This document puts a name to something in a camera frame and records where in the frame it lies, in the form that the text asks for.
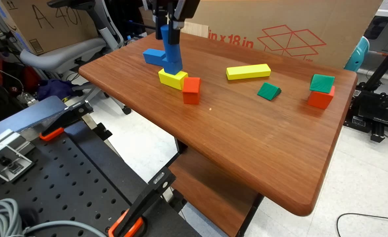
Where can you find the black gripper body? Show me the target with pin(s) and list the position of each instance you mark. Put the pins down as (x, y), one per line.
(187, 8)

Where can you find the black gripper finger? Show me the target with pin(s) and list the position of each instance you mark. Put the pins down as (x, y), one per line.
(160, 20)
(177, 31)

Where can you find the blue cylindrical block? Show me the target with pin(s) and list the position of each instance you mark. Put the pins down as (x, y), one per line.
(170, 48)

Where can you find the blue rectangular block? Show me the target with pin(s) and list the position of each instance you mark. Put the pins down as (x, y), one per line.
(153, 56)

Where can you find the blue square block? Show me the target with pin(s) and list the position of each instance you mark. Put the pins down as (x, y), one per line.
(173, 66)

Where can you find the yellow arch block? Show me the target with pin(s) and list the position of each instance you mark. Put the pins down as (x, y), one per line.
(172, 79)

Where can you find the tall orange block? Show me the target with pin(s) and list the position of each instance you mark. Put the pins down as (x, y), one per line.
(193, 91)

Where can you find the long yellow block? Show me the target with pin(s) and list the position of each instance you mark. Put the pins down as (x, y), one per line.
(248, 71)

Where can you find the green wedge block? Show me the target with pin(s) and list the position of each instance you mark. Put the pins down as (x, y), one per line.
(269, 91)
(322, 83)

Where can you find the orange cube block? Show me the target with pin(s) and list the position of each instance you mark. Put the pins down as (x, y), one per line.
(320, 100)

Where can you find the gray office chair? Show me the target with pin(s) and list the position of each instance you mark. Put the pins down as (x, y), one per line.
(62, 54)

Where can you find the handwritten cardboard box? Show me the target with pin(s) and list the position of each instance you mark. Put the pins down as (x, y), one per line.
(49, 21)

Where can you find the large printed cardboard box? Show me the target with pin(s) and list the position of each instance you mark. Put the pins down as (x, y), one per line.
(299, 31)

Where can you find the blue cloth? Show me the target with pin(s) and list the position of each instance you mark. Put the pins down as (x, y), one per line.
(56, 89)

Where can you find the blue gray metal panel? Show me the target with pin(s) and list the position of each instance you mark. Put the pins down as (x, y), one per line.
(24, 117)

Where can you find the teal chair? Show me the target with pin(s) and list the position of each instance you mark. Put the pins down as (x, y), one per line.
(358, 53)

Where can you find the black perforated breadboard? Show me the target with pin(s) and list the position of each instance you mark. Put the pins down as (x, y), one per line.
(70, 193)

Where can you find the black equipment rack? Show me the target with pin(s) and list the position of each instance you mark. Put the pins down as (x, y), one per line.
(378, 110)

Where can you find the wooden table pedestal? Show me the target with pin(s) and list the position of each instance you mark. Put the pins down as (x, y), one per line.
(215, 198)

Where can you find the aluminium bracket plate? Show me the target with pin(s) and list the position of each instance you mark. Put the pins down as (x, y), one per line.
(5, 158)

